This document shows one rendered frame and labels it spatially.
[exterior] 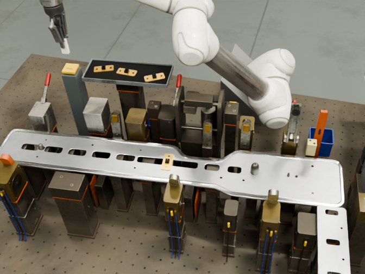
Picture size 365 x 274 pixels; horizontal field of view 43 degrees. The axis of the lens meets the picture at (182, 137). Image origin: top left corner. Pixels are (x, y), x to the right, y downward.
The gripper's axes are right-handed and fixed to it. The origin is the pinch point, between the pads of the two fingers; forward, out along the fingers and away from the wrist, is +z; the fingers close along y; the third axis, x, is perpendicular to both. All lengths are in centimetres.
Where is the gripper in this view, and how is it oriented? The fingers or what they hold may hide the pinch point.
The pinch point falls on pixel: (64, 46)
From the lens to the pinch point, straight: 203.7
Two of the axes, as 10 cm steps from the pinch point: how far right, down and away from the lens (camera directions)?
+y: -1.8, 7.1, -6.8
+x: 9.8, 1.0, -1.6
